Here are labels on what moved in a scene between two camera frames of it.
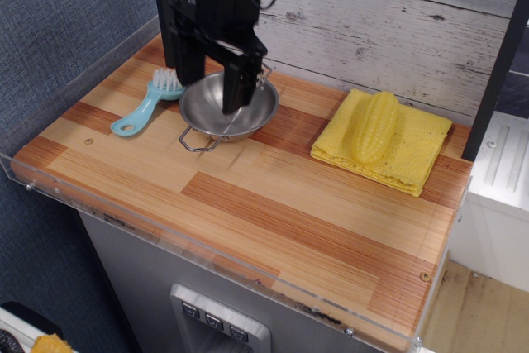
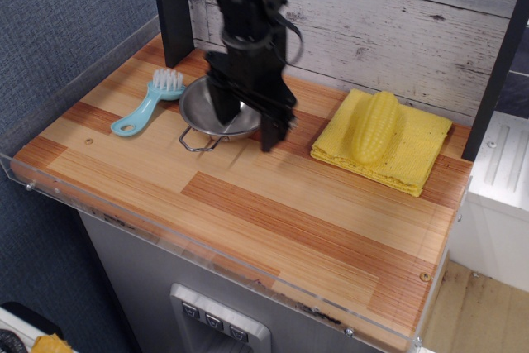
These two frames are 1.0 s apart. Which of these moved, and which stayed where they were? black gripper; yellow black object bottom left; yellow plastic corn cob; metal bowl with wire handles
Moved: black gripper
Stayed: yellow black object bottom left; metal bowl with wire handles; yellow plastic corn cob
